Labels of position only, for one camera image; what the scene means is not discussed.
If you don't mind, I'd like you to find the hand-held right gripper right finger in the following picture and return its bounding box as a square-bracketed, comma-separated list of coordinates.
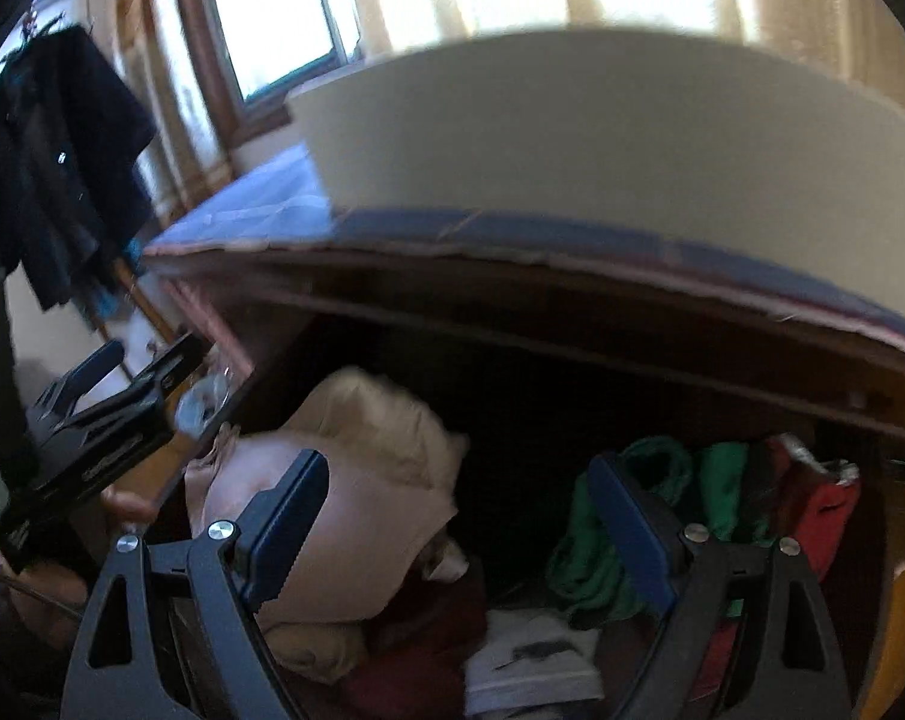
[586, 452, 855, 720]

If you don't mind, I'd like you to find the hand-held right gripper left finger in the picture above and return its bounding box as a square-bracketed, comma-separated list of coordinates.
[58, 448, 329, 720]

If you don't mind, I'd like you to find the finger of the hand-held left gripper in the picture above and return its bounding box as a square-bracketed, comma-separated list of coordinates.
[32, 340, 125, 422]
[115, 330, 208, 410]

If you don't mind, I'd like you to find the green garment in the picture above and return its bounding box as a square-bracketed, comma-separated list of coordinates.
[546, 435, 769, 631]

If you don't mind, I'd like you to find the pale pink underwear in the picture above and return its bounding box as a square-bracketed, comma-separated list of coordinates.
[186, 427, 461, 631]

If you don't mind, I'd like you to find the dark red cloth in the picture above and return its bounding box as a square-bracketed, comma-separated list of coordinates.
[340, 562, 491, 720]

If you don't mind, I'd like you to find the wooden drawer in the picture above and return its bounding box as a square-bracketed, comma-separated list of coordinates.
[145, 307, 905, 720]

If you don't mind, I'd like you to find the white box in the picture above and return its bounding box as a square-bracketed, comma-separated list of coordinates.
[283, 28, 905, 331]

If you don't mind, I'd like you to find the person's left hand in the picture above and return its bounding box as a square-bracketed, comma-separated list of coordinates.
[100, 486, 161, 541]

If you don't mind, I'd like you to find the wooden coat rack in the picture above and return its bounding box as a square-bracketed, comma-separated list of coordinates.
[17, 6, 187, 383]

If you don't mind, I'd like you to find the teal garment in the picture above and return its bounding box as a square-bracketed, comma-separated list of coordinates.
[88, 240, 137, 325]

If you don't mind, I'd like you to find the cream cloth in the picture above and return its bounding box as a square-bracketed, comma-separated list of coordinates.
[287, 366, 472, 496]

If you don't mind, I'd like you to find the white cloth with dark print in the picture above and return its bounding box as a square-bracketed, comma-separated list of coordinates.
[463, 607, 604, 717]

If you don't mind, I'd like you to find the blue plaid tablecloth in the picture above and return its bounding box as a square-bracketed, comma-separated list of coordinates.
[143, 142, 905, 361]

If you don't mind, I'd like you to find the black jacket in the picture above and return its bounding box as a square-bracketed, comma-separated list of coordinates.
[0, 24, 160, 312]

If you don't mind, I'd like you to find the narrow cream curtain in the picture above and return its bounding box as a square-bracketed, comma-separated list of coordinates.
[92, 0, 236, 230]

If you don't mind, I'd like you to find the dark wooden desk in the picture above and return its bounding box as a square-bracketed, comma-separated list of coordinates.
[141, 247, 905, 466]

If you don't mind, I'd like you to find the wide cream curtain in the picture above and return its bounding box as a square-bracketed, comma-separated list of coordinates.
[347, 0, 905, 136]

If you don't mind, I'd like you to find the window with wooden frame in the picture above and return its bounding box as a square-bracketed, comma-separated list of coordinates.
[171, 0, 364, 143]

